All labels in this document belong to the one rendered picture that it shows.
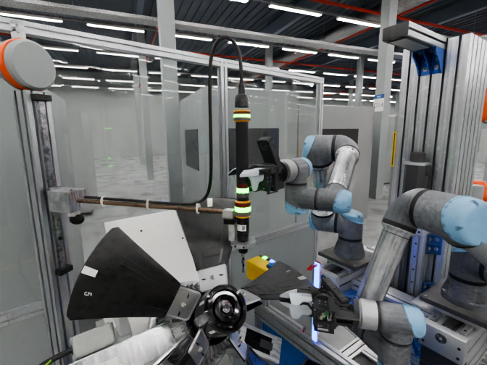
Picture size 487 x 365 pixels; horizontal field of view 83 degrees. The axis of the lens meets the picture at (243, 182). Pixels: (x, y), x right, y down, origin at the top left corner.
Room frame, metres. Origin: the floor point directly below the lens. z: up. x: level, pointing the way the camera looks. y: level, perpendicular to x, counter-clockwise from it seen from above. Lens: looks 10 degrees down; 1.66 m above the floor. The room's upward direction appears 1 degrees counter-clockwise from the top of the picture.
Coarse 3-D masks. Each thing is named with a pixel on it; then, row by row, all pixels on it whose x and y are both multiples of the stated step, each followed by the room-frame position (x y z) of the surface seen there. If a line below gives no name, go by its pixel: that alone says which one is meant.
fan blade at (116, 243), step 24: (120, 240) 0.64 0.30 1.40; (96, 264) 0.61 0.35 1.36; (120, 264) 0.62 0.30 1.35; (144, 264) 0.64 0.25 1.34; (96, 288) 0.60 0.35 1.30; (120, 288) 0.61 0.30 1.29; (144, 288) 0.63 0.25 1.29; (168, 288) 0.64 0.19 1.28; (72, 312) 0.58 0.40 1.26; (96, 312) 0.59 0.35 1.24; (120, 312) 0.61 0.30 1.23; (144, 312) 0.63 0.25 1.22
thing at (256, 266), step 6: (252, 258) 1.24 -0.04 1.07; (258, 258) 1.24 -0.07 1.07; (246, 264) 1.22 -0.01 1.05; (252, 264) 1.19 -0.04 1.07; (258, 264) 1.17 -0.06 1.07; (264, 264) 1.17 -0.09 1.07; (246, 270) 1.22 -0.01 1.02; (252, 270) 1.19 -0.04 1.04; (258, 270) 1.15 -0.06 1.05; (264, 270) 1.13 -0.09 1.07; (246, 276) 1.22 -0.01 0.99; (252, 276) 1.19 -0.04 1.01; (258, 276) 1.15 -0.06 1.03
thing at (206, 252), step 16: (224, 208) 0.88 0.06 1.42; (192, 224) 0.85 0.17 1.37; (208, 224) 0.84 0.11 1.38; (224, 224) 0.84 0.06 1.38; (192, 240) 0.82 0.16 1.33; (208, 240) 0.81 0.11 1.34; (224, 240) 0.80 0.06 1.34; (192, 256) 0.80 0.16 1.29; (208, 256) 0.78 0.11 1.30; (224, 256) 0.76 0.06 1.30
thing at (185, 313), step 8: (184, 288) 0.65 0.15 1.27; (176, 296) 0.65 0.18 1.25; (184, 296) 0.65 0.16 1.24; (192, 296) 0.66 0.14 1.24; (200, 296) 0.66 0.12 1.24; (176, 304) 0.65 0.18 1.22; (192, 304) 0.66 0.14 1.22; (168, 312) 0.65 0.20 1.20; (176, 312) 0.65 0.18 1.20; (184, 312) 0.66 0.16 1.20; (192, 312) 0.66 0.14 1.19; (184, 320) 0.66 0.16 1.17
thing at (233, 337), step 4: (236, 332) 0.69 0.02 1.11; (232, 336) 0.64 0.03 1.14; (236, 336) 0.67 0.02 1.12; (240, 336) 0.69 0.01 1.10; (232, 340) 0.62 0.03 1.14; (236, 340) 0.64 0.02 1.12; (236, 344) 0.63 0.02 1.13; (244, 344) 0.67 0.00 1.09; (236, 348) 0.61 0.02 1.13; (240, 348) 0.62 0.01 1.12; (244, 348) 0.65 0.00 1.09; (240, 352) 0.61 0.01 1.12; (244, 352) 0.63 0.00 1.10; (244, 356) 0.61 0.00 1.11
